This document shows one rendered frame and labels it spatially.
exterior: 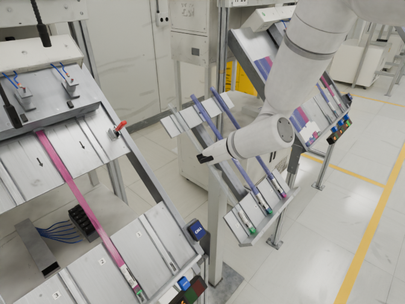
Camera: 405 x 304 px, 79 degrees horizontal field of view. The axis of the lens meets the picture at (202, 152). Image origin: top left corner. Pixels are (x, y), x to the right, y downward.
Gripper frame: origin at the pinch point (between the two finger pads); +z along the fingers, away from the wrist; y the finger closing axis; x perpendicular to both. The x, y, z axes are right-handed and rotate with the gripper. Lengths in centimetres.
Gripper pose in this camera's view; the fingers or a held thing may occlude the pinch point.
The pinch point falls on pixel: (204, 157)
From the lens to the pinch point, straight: 82.0
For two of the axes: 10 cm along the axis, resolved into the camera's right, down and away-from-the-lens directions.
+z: -5.9, 2.1, 7.8
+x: 4.5, 8.9, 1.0
